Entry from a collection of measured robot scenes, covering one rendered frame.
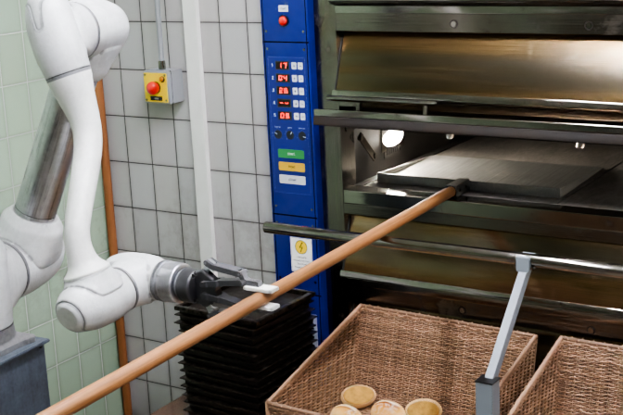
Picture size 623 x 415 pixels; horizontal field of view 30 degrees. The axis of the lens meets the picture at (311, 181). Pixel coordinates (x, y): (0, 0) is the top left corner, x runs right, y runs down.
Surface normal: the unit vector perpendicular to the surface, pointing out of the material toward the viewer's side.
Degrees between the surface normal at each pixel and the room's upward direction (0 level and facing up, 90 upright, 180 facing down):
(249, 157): 90
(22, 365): 90
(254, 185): 90
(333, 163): 90
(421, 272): 70
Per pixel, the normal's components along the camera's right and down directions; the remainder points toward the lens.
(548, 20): -0.54, 0.21
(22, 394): 0.88, 0.07
